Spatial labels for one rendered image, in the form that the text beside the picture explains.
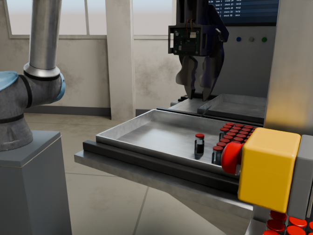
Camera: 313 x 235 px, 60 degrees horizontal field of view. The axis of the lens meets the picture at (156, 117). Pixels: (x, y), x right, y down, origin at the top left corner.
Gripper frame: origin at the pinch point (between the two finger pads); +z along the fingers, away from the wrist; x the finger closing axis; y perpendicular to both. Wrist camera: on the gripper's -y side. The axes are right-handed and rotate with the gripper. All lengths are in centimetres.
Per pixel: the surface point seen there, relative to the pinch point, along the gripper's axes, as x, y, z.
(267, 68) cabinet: -7, -84, 4
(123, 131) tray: -21.0, 1.5, 12.8
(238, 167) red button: 16.4, 21.3, 3.4
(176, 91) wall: -158, -251, 63
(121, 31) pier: -209, -205, -12
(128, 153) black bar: -9.8, 12.4, 12.1
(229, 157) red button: 15.6, 22.5, 1.8
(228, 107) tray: -8.3, -41.5, 13.9
